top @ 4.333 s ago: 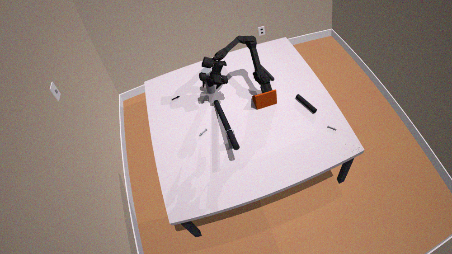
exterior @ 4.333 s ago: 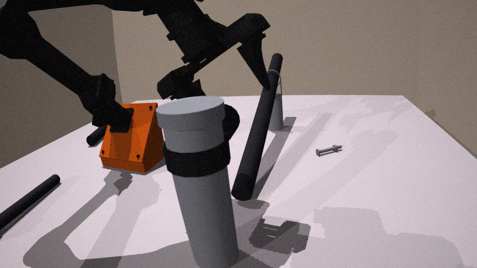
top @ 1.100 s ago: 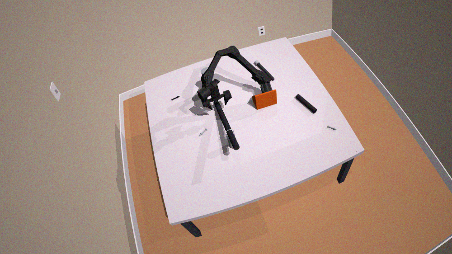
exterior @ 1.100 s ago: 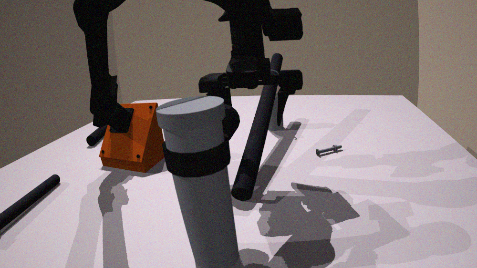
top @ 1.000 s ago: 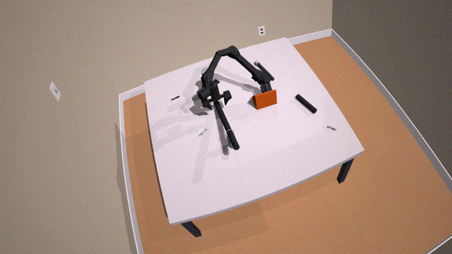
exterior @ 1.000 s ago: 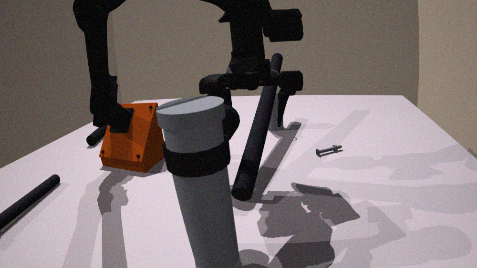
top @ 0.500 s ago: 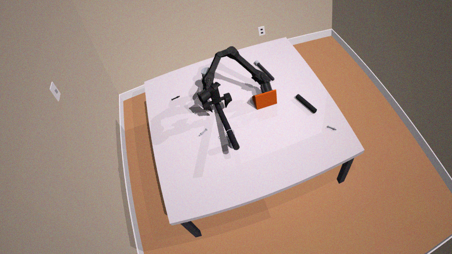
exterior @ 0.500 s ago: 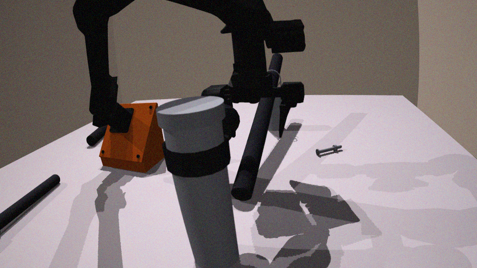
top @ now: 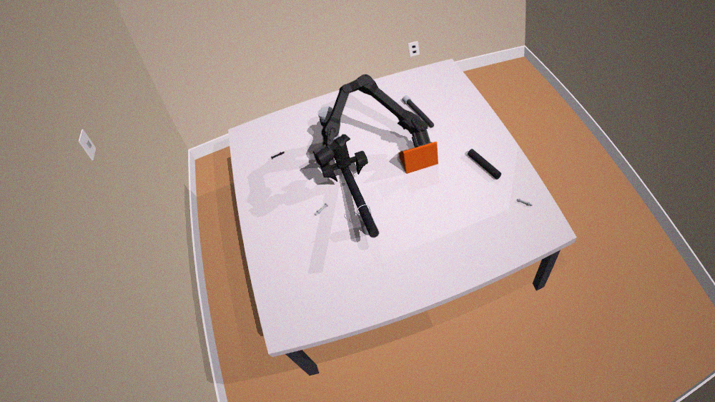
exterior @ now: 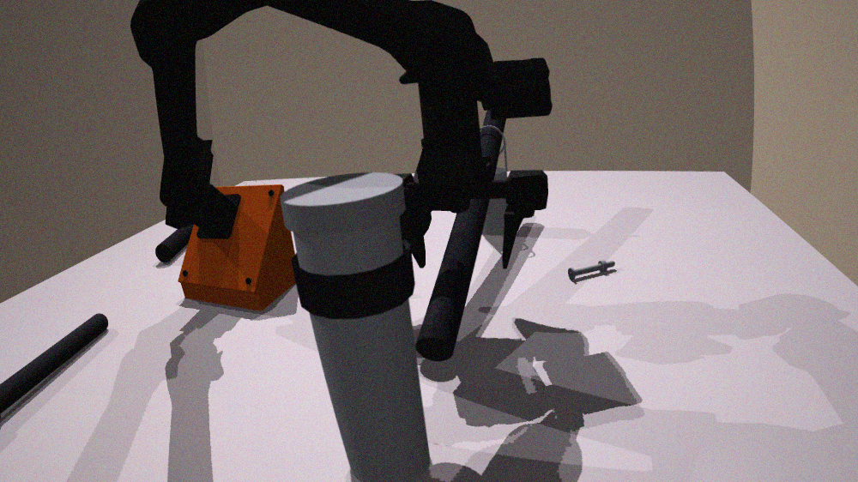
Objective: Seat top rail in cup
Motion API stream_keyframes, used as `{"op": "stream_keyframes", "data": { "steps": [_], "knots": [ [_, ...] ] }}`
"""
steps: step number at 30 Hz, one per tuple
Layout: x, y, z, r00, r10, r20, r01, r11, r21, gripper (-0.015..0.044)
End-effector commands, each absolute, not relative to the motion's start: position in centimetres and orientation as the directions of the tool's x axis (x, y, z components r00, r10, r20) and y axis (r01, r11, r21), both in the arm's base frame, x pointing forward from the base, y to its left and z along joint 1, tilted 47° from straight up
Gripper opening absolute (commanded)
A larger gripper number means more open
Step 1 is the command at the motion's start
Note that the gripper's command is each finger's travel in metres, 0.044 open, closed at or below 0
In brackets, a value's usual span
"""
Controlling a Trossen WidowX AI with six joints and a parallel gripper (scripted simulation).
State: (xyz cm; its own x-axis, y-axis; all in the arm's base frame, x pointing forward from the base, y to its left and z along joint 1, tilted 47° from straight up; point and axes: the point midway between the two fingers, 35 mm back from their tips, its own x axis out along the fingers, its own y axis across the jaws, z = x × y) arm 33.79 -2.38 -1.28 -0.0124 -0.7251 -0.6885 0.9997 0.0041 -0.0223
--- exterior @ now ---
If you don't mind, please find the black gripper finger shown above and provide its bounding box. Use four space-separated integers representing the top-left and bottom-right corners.
412 237 426 268
502 205 535 269

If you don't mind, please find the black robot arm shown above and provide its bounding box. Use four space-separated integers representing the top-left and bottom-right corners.
130 0 553 239

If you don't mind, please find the grey bolt with nut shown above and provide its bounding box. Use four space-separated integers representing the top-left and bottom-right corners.
568 260 615 280

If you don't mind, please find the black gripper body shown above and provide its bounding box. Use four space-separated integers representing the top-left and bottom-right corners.
395 121 548 210

